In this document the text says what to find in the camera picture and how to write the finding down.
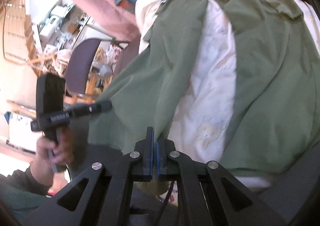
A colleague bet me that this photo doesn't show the olive green pants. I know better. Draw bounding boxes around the olive green pants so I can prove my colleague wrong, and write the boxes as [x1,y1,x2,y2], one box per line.
[88,0,319,177]

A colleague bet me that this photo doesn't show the person's left hand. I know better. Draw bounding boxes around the person's left hand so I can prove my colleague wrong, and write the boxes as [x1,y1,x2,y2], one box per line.
[30,126,74,187]

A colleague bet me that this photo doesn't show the cream bear print duvet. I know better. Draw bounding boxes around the cream bear print duvet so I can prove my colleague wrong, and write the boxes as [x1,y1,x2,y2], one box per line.
[135,0,319,191]

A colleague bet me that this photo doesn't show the purple folding chair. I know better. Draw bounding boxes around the purple folding chair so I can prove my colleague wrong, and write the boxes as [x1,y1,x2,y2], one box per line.
[64,38,131,99]

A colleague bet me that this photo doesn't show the white water heater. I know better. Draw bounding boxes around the white water heater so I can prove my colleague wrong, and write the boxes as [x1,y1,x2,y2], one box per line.
[39,15,61,45]

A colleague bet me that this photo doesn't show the pink hanging curtain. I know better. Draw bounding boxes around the pink hanging curtain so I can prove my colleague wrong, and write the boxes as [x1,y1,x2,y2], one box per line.
[60,0,141,42]

